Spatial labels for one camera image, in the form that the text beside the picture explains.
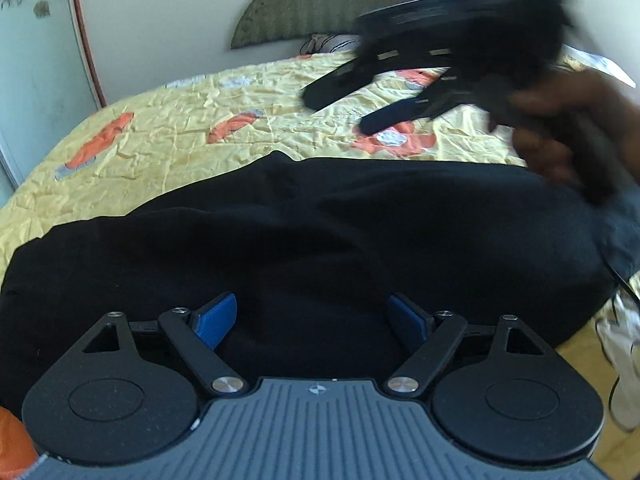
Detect black pants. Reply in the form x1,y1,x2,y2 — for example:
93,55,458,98
1,153,639,413

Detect right hand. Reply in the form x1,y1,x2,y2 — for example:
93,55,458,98
510,70,639,183

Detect grey patterned pillow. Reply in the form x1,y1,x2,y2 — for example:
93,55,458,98
299,34,360,56

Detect yellow floral bed sheet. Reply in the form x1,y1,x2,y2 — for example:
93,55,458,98
0,49,640,461

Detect white wardrobe sliding door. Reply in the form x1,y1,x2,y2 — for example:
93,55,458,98
1,0,105,202

